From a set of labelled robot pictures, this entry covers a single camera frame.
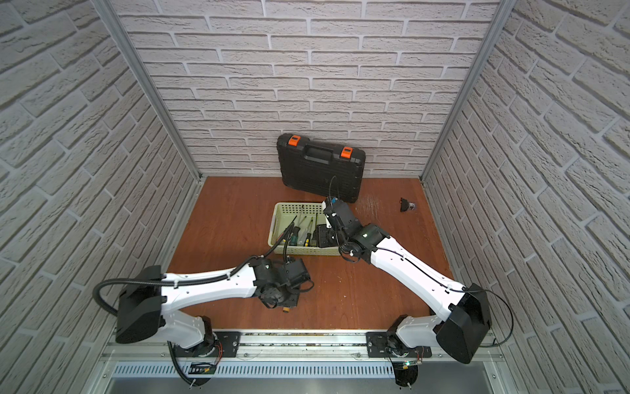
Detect green black Phillips screwdriver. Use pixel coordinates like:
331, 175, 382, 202
287, 217, 300, 246

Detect black yellow flathead screwdriver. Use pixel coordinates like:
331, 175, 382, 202
303, 218, 314, 247

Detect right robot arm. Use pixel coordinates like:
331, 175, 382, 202
318, 224, 515, 364

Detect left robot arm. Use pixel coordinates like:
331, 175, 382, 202
92, 252, 314, 356

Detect light green perforated bin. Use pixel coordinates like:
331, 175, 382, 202
267, 202, 340, 256

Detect small black clamp object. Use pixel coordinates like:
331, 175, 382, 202
400, 198, 417, 213

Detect black plastic tool case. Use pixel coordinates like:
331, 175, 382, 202
277, 133, 367, 203

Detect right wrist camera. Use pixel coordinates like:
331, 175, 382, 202
323, 197, 363, 236

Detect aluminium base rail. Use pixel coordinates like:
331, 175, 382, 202
86, 329, 516, 393

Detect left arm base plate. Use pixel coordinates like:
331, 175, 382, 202
174, 331, 241, 359

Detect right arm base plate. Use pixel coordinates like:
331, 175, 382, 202
365, 331, 432, 360

